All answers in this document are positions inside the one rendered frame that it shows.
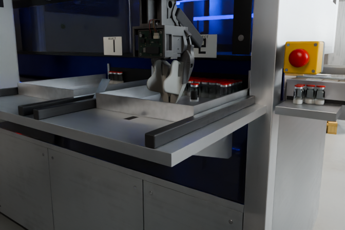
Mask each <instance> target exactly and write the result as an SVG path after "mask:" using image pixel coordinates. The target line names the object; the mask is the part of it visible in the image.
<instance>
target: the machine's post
mask: <svg viewBox="0 0 345 230"><path fill-rule="evenodd" d="M286 6H287V0H254V13H253V34H252V56H251V77H250V95H253V96H255V104H260V105H266V113H265V114H263V115H262V116H260V117H258V118H256V119H254V120H253V121H251V122H249V123H248V132H247V153H246V174H245V196H244V217H243V230H272V218H273V204H274V188H275V173H276V158H277V143H278V127H279V114H275V106H277V105H278V104H280V97H281V81H282V66H283V51H284V36H285V20H286Z"/></svg>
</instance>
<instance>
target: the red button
mask: <svg viewBox="0 0 345 230"><path fill-rule="evenodd" d="M309 59H310V56H309V53H308V52H307V51H306V50H304V49H295V50H293V51H292V52H291V53H290V55H289V63H290V64H291V65H292V66H294V67H303V66H305V65H306V64H307V63H308V62H309Z"/></svg>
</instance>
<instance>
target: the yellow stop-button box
mask: <svg viewBox="0 0 345 230"><path fill-rule="evenodd" d="M324 47H325V42H324V41H287V42H286V43H285V52H284V67H283V72H284V73H293V74H313V75H316V74H319V73H322V69H323V58H324ZM295 49H304V50H306V51H307V52H308V53H309V56H310V59H309V62H308V63H307V64H306V65H305V66H303V67H294V66H292V65H291V64H290V63H289V55H290V53H291V52H292V51H293V50H295Z"/></svg>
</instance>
